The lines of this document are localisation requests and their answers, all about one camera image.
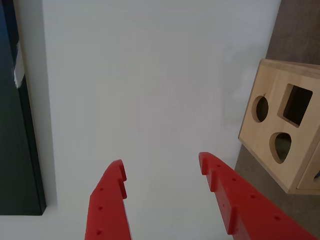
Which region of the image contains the large white board panel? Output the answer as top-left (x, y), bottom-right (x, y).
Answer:
top-left (13, 0), bottom-right (282, 240)

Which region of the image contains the wooden shape sorter box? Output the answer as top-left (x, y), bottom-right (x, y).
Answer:
top-left (237, 58), bottom-right (320, 195)

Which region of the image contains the dark panel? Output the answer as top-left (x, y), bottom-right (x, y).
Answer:
top-left (0, 0), bottom-right (47, 216)

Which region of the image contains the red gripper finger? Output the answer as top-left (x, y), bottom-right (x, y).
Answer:
top-left (198, 151), bottom-right (320, 240)
top-left (84, 159), bottom-right (133, 240)

